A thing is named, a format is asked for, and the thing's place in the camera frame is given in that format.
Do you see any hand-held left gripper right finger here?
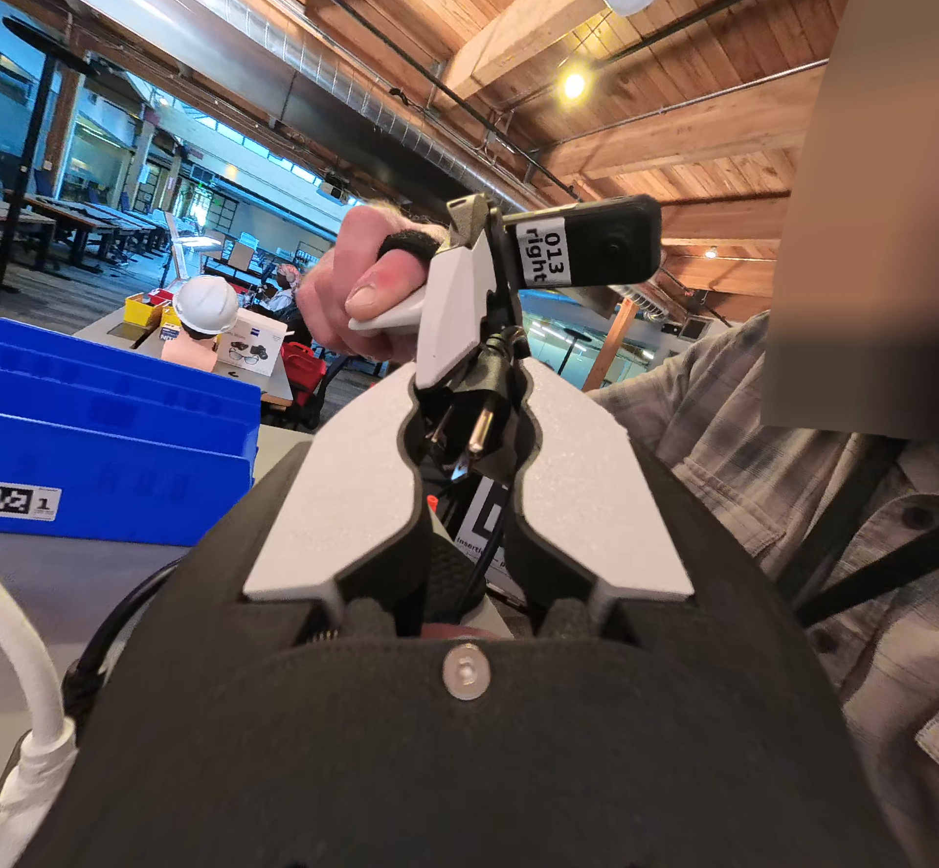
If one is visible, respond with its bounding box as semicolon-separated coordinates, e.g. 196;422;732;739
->
505;358;696;603

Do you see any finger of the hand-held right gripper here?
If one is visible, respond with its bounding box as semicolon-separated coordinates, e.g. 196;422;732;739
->
413;232;501;392

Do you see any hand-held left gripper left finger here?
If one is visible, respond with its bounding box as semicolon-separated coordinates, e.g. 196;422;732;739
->
241;366;435;605

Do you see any thick black plug cable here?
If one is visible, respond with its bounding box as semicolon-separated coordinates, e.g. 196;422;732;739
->
480;252;531;356

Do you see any black power plug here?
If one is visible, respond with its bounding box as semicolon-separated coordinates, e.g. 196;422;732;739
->
424;325;531;482

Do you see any white power plug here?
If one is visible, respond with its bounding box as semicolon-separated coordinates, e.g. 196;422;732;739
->
0;717;80;865

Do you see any person's right hand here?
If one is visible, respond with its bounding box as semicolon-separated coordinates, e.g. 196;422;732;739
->
295;200;450;364

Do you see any white printed sign card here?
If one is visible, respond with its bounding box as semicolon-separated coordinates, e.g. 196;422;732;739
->
453;475;531;606

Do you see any person in plaid shirt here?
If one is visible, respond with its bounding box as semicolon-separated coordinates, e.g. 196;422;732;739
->
587;311;939;868

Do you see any white printed box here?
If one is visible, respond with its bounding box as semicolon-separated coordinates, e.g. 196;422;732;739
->
215;316;289;379

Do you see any pink mannequin head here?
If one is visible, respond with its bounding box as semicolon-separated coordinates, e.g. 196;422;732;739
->
160;325;221;372

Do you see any blue plastic bin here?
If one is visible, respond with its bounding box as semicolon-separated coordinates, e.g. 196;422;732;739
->
0;316;263;548

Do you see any white hard hat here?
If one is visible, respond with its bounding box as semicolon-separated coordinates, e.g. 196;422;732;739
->
172;275;241;335

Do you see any yellow plastic bin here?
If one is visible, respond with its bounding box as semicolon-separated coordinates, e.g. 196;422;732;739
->
123;291;183;330

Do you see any long work table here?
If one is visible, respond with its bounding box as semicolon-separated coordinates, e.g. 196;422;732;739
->
0;192;173;275

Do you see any wooden post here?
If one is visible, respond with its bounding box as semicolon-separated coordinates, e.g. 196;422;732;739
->
583;298;641;394

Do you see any silver air duct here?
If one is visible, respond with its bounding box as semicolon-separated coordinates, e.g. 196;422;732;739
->
213;0;566;205

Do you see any black lanyard strap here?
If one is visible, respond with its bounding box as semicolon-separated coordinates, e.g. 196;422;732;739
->
778;435;939;628

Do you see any black power strip cable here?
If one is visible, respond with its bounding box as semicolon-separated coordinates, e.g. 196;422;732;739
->
61;556;188;733

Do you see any white power cable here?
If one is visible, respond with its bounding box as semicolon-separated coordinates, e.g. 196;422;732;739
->
0;580;68;744

